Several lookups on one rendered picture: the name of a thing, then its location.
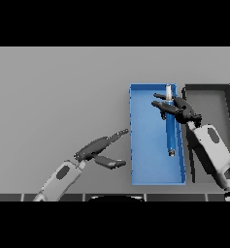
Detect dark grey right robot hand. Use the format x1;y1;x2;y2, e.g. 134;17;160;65
150;92;204;128

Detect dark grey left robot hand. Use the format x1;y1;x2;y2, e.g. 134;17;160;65
74;128;130;171

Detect blue pipe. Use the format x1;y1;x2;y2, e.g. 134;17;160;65
164;83;177;158

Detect dark grey bin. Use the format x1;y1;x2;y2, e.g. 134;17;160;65
181;83;230;185

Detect blue bin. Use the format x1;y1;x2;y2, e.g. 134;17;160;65
128;82;187;187

